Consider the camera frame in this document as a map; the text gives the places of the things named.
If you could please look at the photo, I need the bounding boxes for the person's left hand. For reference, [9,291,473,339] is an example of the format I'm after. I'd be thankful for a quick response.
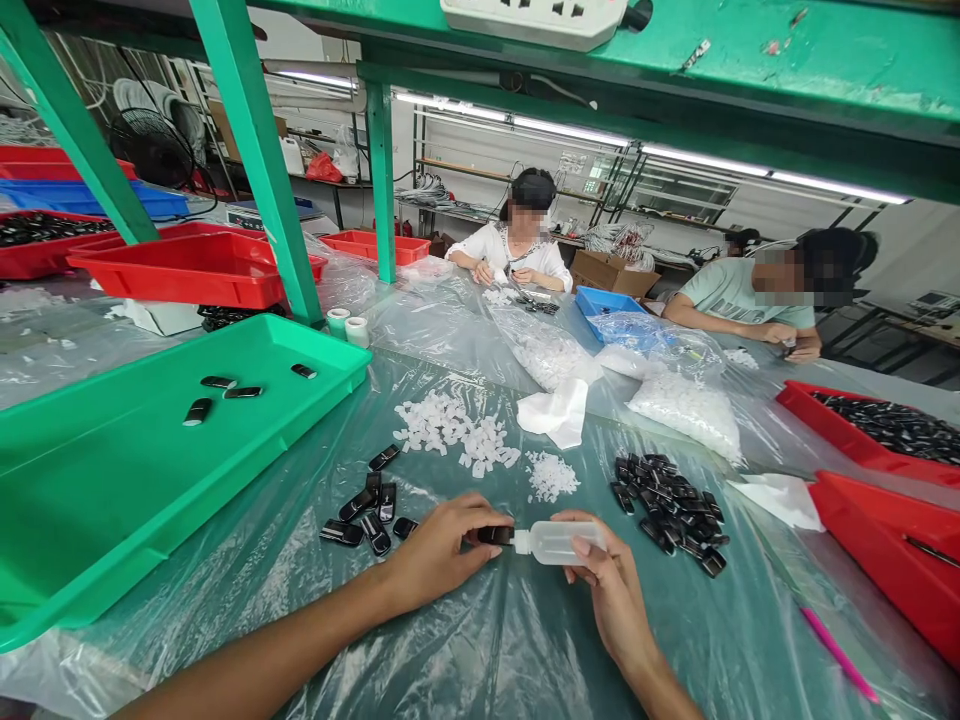
[382,491,519,615]

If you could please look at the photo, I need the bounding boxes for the person's right hand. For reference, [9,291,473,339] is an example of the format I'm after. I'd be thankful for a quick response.
[551,509,656,674]

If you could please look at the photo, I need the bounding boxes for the person's left index finger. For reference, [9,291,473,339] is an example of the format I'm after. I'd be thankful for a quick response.
[443,491,519,532]

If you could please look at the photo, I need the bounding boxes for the person's right thumb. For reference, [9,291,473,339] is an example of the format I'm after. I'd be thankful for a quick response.
[562,553,603,588]

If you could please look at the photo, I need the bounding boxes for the person's right fingers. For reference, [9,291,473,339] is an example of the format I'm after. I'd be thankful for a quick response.
[551,509,611,546]

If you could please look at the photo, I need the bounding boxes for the translucent plastic squeeze bottle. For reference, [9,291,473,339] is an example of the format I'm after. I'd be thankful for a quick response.
[499,519,609,561]

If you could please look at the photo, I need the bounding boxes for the pile of tiny white pieces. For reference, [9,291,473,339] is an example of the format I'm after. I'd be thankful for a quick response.
[524,451,583,506]

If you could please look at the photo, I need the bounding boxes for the pile of translucent white caps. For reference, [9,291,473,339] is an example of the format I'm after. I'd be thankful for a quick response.
[392,389,523,482]

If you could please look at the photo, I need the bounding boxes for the big pile of black pods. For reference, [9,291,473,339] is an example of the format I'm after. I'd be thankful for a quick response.
[609,452,733,580]

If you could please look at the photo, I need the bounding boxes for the clear plastic table sheet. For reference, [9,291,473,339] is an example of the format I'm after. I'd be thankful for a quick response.
[0,251,960,720]

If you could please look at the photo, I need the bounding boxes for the small cluster of black pods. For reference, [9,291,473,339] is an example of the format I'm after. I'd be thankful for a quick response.
[319,443,421,559]

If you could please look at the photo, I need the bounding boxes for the crumpled white cloth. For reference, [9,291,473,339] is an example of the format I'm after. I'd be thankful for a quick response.
[515,377,591,452]

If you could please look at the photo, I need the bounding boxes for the plastic bag of white caps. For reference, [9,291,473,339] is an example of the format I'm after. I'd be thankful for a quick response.
[623,365,745,468]
[488,298,605,393]

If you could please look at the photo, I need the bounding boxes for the crumpled clear plastic bag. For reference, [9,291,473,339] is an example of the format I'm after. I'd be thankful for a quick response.
[587,309,680,355]

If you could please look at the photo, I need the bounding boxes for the flat white tissue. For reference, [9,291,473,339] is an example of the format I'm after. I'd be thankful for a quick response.
[725,472,828,535]

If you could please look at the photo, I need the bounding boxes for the small blue tray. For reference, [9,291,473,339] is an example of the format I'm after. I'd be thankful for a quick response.
[572,284,655,345]

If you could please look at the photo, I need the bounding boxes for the brown cardboard box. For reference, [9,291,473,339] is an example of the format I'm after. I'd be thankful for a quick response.
[570,248,662,298]

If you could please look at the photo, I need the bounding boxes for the pink pen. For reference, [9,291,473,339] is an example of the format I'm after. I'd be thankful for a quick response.
[797,605,880,704]

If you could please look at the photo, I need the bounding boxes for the small red plastic tray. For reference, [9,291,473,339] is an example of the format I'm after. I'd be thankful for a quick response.
[319,229,433,268]

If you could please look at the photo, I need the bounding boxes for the red tray of black pods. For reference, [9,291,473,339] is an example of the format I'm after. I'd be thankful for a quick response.
[775,378,960,490]
[0,209,123,281]

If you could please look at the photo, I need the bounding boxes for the red tray with black pen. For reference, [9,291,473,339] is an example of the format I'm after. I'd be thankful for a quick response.
[808,470,960,671]

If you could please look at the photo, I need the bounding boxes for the heap of black pods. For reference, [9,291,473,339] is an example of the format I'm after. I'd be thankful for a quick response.
[197,301,289,332]

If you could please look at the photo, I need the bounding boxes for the large green plastic tray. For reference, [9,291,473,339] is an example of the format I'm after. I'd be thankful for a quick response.
[0,312,374,652]

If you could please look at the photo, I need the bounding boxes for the small white box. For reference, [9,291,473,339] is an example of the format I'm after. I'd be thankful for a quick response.
[121,297,202,337]

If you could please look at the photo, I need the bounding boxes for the empty red plastic tray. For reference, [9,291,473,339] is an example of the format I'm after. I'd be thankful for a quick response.
[65,230,329,310]

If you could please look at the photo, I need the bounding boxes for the fluorescent tube light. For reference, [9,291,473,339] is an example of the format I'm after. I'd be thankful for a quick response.
[392,91,633,149]
[637,143,913,206]

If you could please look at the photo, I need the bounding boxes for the black floor fan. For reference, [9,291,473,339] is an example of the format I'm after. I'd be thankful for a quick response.
[109,107,219,215]

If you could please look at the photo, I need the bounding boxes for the white power strip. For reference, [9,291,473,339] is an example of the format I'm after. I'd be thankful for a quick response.
[439,0,630,54]

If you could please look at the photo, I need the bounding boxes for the blue plastic tray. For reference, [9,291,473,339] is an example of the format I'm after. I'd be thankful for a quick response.
[0,178,190,220]

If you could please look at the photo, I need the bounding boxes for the green metal shelf frame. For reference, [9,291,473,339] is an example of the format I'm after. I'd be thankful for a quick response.
[0,0,960,325]

